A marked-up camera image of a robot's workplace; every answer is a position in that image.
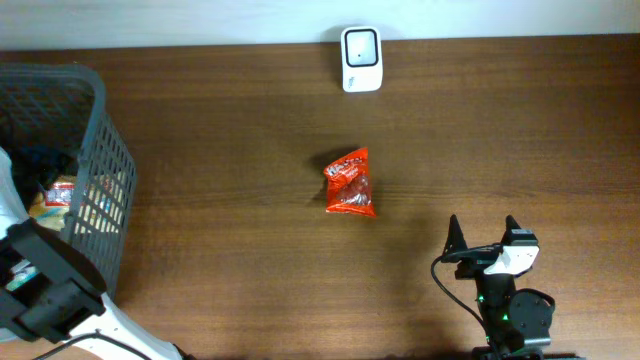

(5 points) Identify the green small box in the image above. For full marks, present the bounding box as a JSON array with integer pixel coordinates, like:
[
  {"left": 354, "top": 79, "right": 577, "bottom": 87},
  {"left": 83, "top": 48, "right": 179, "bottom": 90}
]
[{"left": 4, "top": 260, "right": 40, "bottom": 292}]

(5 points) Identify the white barcode scanner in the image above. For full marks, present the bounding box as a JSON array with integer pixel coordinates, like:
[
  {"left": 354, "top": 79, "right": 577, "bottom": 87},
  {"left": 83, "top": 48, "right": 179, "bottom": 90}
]
[{"left": 340, "top": 26, "right": 384, "bottom": 93}]

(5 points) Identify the grey plastic basket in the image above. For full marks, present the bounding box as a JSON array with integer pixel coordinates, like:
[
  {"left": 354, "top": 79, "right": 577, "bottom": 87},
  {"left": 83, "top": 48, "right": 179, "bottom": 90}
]
[{"left": 1, "top": 64, "right": 137, "bottom": 295}]

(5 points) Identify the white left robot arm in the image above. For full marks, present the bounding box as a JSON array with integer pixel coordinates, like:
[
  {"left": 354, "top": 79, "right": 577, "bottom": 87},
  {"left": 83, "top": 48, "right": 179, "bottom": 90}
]
[{"left": 1, "top": 152, "right": 192, "bottom": 360}]

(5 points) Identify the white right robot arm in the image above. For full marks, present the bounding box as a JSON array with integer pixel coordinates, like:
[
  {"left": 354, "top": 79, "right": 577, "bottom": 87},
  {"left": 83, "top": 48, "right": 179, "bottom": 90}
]
[{"left": 430, "top": 215, "right": 578, "bottom": 360}]

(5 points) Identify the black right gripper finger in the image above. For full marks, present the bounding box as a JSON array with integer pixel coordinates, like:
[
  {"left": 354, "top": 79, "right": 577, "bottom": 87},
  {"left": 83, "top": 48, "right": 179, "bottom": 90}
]
[
  {"left": 443, "top": 214, "right": 468, "bottom": 255},
  {"left": 502, "top": 215, "right": 537, "bottom": 246}
]

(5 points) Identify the red snack bag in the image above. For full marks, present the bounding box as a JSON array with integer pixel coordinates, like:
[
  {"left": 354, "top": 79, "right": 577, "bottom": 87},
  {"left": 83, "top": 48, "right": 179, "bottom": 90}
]
[{"left": 323, "top": 148, "right": 376, "bottom": 217}]

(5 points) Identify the yellow chips bag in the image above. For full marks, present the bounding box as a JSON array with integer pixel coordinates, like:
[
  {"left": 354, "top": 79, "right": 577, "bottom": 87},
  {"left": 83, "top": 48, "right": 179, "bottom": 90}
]
[{"left": 28, "top": 175, "right": 123, "bottom": 233}]

